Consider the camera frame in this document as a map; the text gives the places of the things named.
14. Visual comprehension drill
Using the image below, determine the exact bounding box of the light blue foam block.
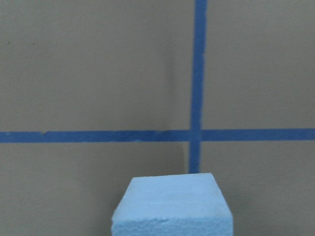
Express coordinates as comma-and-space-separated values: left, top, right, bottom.
111, 173, 234, 236

